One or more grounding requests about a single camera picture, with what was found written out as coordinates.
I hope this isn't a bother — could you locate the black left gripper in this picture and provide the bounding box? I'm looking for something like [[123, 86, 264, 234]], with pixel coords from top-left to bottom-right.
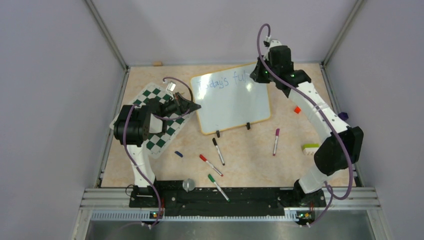
[[159, 92, 201, 118]]

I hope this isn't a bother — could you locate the red capped marker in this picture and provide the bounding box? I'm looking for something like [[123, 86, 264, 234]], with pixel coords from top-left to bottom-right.
[[199, 154, 224, 177]]

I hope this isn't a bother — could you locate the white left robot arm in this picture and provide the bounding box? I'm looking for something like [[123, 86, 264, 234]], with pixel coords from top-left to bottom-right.
[[111, 89, 201, 188]]

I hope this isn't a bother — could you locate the yellow framed whiteboard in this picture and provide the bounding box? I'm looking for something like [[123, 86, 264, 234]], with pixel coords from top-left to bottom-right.
[[190, 63, 271, 135]]

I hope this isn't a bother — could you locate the grey round knob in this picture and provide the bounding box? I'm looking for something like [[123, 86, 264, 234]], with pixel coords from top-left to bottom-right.
[[182, 178, 196, 193]]

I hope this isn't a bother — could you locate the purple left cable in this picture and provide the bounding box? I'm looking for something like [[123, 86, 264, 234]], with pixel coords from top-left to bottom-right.
[[121, 75, 195, 229]]

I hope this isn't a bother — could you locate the green white eraser block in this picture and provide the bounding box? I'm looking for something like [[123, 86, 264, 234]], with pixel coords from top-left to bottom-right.
[[301, 143, 320, 156]]

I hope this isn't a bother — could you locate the black capped marker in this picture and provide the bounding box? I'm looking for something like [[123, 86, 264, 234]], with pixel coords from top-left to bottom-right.
[[212, 138, 226, 166]]

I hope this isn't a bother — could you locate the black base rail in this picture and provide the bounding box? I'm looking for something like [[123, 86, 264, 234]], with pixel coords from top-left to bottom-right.
[[129, 180, 326, 217]]

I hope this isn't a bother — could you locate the blue marker cap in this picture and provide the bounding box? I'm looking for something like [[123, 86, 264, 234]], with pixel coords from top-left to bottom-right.
[[174, 151, 183, 158]]

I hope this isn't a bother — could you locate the small wooden block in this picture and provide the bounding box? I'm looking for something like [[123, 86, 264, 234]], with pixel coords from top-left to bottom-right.
[[152, 61, 163, 67]]

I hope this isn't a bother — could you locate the green white chessboard mat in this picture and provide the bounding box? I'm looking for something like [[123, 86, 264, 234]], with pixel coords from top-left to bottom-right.
[[109, 83, 193, 159]]

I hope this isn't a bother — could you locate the purple plastic piece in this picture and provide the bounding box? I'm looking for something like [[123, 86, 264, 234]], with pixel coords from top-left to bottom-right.
[[338, 112, 349, 121]]

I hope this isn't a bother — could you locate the red plastic block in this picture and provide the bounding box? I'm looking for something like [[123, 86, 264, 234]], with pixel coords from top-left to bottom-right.
[[294, 106, 302, 114]]

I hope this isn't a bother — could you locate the purple capped marker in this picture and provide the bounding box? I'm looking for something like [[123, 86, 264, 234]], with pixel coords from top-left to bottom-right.
[[272, 128, 280, 157]]

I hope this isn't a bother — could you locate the green capped marker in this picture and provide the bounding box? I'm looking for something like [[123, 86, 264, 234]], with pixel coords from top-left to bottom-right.
[[207, 174, 230, 202]]

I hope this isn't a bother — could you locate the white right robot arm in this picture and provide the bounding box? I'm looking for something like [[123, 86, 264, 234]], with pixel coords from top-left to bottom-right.
[[250, 37, 364, 206]]

